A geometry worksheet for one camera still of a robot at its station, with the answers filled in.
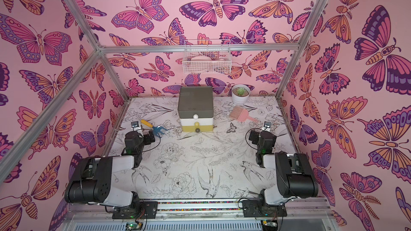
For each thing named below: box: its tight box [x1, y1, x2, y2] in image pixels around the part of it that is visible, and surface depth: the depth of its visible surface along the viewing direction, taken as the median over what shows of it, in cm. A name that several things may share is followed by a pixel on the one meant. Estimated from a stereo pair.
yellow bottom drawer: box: [181, 125, 214, 133], surface depth 101 cm
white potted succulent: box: [231, 83, 251, 106], surface depth 111 cm
